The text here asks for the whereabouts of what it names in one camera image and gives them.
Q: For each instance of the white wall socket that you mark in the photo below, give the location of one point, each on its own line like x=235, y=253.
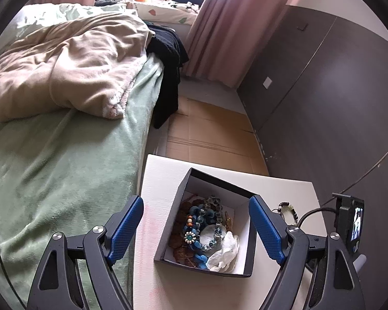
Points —
x=267, y=82

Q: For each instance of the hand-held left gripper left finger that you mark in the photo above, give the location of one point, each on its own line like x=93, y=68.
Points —
x=124, y=229

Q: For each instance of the printed window seat cushion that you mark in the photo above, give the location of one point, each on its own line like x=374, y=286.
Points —
x=168, y=9

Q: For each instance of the beige blanket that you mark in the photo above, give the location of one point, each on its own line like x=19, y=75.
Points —
x=68, y=64

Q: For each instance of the black clothing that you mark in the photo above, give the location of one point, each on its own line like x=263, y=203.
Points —
x=168, y=71

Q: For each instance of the wide pink curtain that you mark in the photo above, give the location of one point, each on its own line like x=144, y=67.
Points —
x=229, y=22

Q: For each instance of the white tissue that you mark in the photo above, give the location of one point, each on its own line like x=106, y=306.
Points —
x=226, y=248

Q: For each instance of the cardboard floor sheet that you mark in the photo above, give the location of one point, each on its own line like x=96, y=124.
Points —
x=207, y=135

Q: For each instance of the dark grey wardrobe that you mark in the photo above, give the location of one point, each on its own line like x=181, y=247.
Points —
x=310, y=87

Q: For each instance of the black cardboard box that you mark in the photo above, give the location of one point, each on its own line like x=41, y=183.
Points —
x=213, y=190

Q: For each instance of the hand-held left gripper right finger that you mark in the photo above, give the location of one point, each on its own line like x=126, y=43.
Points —
x=265, y=229

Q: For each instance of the bed with green sheet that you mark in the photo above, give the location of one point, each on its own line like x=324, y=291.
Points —
x=68, y=184

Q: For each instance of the dark wall switch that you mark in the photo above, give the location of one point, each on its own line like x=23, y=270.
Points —
x=301, y=26

